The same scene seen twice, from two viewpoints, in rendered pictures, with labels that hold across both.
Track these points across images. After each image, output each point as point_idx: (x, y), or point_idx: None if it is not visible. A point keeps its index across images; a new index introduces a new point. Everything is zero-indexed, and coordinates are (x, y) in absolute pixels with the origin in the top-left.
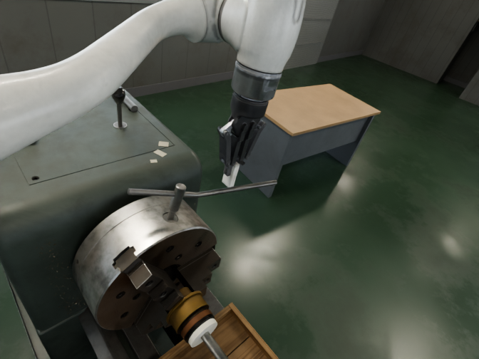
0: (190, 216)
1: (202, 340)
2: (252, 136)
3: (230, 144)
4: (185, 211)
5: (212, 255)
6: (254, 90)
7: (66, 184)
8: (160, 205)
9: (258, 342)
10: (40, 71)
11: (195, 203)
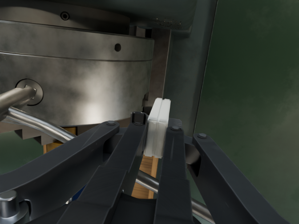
0: (75, 100)
1: None
2: (222, 217)
3: (60, 205)
4: (74, 86)
5: (123, 120)
6: None
7: None
8: (26, 57)
9: (152, 162)
10: None
11: (179, 20)
